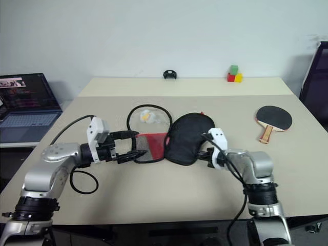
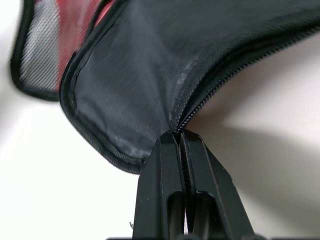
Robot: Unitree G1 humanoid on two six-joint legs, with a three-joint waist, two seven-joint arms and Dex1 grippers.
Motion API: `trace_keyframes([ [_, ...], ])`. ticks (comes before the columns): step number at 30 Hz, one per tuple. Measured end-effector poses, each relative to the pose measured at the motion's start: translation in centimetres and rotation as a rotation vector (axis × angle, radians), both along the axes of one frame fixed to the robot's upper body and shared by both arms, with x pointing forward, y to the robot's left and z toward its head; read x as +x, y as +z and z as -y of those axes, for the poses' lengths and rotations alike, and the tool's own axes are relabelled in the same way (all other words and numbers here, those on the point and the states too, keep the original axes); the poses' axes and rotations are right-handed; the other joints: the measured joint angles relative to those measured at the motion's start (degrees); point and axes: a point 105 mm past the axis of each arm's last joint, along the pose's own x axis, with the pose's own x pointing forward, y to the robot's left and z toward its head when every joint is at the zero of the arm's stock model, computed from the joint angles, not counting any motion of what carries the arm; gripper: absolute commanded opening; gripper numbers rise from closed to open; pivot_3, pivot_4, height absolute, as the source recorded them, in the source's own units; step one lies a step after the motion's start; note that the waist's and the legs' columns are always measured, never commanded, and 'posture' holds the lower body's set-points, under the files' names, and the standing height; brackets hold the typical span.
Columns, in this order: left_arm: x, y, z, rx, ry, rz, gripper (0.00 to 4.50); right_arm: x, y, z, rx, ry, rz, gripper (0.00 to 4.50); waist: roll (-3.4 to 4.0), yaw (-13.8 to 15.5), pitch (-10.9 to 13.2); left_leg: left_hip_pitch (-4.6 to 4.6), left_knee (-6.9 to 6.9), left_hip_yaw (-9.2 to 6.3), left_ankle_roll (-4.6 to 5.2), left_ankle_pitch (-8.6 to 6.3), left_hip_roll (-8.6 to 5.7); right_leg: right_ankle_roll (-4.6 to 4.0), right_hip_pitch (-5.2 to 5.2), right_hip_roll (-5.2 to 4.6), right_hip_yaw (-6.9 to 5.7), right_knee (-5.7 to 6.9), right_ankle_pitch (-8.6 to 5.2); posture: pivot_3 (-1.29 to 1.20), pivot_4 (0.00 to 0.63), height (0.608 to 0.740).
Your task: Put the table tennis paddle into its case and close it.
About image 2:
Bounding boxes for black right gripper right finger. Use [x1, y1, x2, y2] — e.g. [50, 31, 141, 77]
[180, 132, 248, 240]

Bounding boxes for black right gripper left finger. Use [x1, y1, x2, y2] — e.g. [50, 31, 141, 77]
[131, 131, 188, 240]

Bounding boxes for black red paddle case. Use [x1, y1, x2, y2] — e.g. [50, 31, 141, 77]
[9, 0, 320, 176]

